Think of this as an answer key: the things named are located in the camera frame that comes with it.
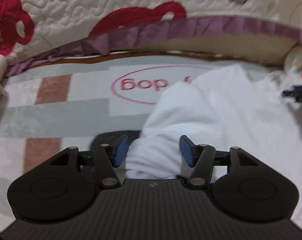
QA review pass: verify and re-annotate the white hoodie sweatshirt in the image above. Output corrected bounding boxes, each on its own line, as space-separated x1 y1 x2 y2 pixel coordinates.
125 64 302 219

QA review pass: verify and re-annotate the floral patterned quilt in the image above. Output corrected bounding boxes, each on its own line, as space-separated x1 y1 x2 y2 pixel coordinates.
284 44 302 85

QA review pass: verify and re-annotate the patterned play mat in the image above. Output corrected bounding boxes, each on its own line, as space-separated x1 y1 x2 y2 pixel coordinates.
0 55 286 230

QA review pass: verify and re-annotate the white quilt with red bears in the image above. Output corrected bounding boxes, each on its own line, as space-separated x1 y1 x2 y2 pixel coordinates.
0 0 302 76

